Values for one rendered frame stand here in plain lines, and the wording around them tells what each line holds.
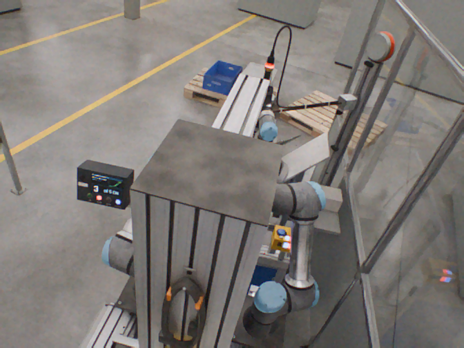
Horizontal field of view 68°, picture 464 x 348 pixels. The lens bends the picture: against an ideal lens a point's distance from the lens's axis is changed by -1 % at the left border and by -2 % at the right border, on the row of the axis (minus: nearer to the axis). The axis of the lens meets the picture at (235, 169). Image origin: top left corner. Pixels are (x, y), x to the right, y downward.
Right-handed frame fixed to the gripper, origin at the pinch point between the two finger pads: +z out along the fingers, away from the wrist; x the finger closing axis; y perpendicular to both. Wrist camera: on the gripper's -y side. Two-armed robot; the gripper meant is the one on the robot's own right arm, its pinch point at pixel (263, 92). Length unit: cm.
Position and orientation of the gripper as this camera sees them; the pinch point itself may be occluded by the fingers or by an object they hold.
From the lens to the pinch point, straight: 183.3
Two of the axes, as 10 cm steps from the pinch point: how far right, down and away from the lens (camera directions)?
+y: -1.5, 7.6, 6.3
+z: -0.3, -6.4, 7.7
